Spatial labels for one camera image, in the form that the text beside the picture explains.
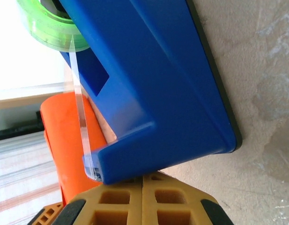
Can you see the orange wrapping paper sheet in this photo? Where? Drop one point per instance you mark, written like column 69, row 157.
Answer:
column 64, row 140

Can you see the blue tape dispenser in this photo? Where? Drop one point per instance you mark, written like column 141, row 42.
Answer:
column 158, row 93

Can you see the green clear tape roll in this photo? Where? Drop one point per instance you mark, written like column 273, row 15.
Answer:
column 53, row 35

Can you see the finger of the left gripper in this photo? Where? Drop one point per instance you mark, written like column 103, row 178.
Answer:
column 47, row 215

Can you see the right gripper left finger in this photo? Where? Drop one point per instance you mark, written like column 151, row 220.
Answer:
column 92, row 206

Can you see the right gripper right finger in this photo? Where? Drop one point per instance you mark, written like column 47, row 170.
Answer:
column 181, row 204

